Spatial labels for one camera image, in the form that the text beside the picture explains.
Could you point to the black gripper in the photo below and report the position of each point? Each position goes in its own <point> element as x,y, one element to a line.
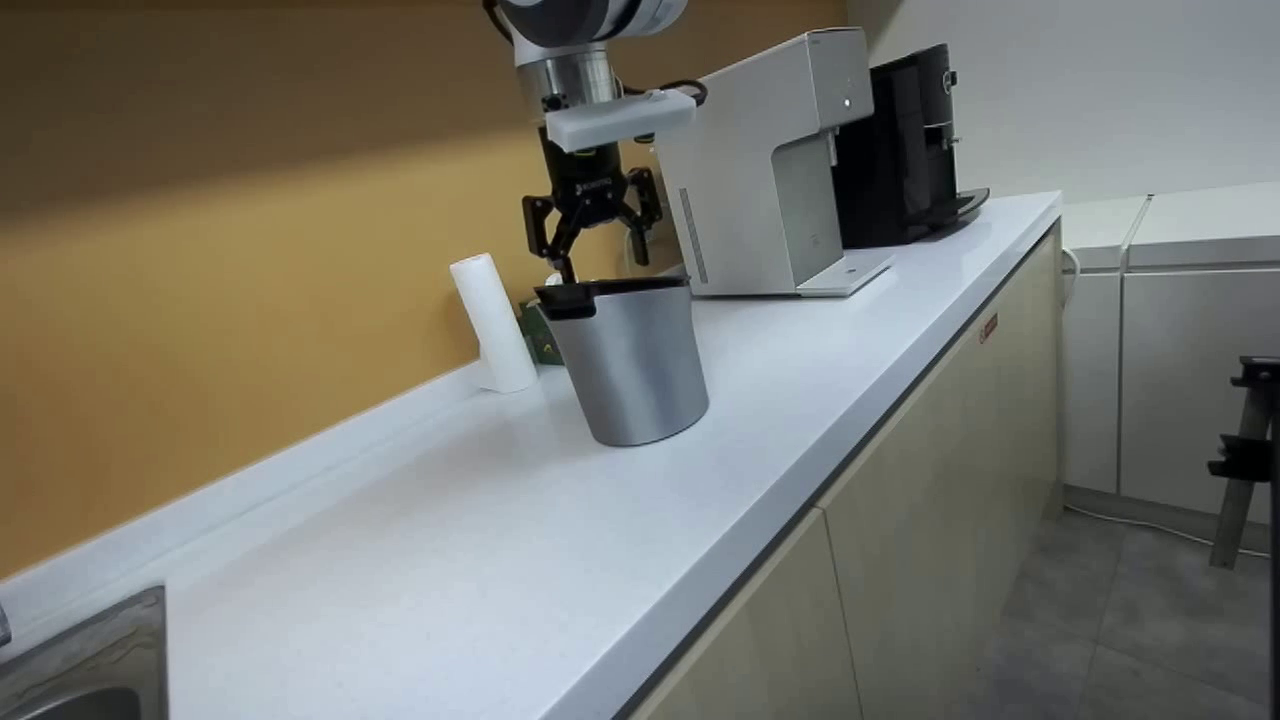
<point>586,179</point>

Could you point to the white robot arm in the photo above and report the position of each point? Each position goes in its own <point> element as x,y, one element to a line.
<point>572,24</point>

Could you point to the silver cylindrical metal bin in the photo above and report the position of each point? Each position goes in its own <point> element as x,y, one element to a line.
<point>635,380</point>

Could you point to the small green object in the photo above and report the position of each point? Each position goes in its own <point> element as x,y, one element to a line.
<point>541,344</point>

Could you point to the white paper roll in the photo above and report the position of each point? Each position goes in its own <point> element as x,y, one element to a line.
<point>488,321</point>

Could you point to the white beverage machine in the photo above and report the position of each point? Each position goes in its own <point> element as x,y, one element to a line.
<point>745,160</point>

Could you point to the black coffee machine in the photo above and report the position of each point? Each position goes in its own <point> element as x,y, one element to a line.
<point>892,145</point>

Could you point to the wide beige cabinet door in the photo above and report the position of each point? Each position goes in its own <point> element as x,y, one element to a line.
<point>933,506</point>

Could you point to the narrow beige cabinet door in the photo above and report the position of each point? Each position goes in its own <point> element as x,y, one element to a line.
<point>775,640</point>

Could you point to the white low cabinet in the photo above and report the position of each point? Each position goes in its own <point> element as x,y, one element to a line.
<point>1173,372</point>

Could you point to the stainless steel sink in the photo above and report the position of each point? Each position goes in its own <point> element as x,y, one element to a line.
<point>92,665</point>

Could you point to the black tripod stand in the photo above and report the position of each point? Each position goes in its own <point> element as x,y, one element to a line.
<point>1245,460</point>

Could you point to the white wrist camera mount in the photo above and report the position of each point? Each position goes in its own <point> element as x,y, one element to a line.
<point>614,119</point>

